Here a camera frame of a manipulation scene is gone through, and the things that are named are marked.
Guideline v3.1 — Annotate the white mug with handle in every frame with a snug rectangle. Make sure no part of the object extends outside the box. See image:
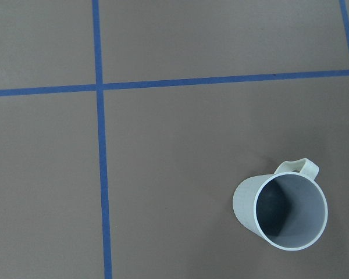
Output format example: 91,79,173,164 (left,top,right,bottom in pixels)
232,158,328,251

